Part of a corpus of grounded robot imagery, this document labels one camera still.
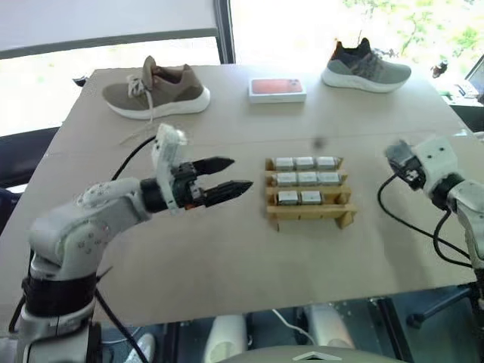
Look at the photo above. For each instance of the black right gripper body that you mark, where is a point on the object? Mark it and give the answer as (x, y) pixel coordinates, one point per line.
(412, 174)

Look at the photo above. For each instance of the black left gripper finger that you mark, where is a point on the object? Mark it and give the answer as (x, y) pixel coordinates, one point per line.
(213, 165)
(227, 191)

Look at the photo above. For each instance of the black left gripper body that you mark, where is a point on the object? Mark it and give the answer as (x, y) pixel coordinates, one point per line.
(185, 185)

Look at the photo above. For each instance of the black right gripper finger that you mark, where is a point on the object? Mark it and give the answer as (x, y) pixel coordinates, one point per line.
(405, 149)
(392, 156)

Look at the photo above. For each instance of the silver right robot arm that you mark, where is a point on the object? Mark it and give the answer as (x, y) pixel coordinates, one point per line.
(472, 211)

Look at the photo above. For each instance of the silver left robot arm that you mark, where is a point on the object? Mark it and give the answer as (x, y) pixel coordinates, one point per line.
(75, 234)

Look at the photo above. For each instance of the tan cardboard table sheet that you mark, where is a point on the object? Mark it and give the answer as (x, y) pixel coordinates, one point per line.
(208, 264)

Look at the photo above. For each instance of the brown sneaker with white sole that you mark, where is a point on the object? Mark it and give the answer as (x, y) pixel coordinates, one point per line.
(166, 94)

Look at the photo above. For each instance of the wooden tiered rack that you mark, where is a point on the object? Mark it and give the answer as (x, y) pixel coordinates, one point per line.
(310, 215)

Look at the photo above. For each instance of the small dark background object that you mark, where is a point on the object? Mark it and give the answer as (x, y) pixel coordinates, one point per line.
(439, 68)

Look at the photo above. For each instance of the grey sneaker with black collar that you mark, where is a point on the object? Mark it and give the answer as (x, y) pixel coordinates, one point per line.
(363, 70)

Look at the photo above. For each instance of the open laptop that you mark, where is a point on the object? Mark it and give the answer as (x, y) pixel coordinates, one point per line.
(474, 81)

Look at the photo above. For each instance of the white phone box red print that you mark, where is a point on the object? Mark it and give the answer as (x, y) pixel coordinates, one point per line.
(277, 89)

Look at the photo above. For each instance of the black chair base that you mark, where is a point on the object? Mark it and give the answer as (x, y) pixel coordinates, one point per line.
(442, 308)

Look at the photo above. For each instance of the white rounded robot leg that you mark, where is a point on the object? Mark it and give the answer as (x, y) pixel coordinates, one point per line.
(227, 336)
(327, 325)

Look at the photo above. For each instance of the dark office chair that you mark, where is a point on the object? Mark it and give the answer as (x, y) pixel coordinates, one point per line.
(26, 151)

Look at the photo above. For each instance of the white shoe on floor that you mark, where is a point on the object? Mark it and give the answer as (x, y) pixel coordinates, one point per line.
(141, 348)

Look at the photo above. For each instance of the white roller blind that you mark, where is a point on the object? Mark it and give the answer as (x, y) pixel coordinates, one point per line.
(106, 22)

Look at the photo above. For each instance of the grey rounded robot body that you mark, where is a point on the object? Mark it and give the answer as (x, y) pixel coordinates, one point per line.
(321, 354)

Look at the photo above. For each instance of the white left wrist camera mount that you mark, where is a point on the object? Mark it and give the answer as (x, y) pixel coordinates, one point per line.
(166, 166)

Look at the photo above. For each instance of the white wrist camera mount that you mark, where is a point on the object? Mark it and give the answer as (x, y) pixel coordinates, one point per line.
(435, 155)
(166, 166)

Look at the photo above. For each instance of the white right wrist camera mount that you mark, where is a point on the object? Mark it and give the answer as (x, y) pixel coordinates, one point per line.
(435, 155)

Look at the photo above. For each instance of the dark window frame post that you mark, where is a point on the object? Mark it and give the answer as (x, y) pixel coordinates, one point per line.
(226, 30)

